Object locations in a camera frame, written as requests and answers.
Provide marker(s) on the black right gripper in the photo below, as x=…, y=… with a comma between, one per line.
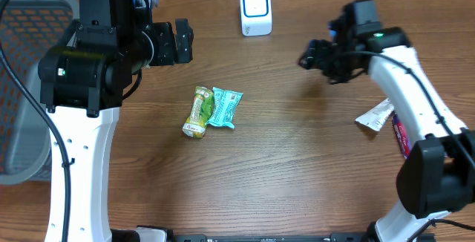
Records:
x=315, y=57

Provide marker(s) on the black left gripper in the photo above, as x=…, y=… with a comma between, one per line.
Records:
x=170, y=53

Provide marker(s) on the teal snack wrapper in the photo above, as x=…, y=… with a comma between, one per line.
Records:
x=225, y=104

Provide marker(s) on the white tube gold cap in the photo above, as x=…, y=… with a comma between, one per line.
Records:
x=376, y=117

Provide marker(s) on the green yellow snack bar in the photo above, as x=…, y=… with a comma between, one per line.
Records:
x=201, y=112

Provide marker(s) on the purple pad package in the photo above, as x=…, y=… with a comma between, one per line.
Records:
x=401, y=136

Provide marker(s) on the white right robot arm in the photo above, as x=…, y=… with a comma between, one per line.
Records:
x=437, y=177

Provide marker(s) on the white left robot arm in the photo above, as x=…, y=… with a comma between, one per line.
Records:
x=84, y=81

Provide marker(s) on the white barcode scanner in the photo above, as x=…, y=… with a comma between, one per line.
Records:
x=256, y=17

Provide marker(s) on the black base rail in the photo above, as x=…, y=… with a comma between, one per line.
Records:
x=334, y=237

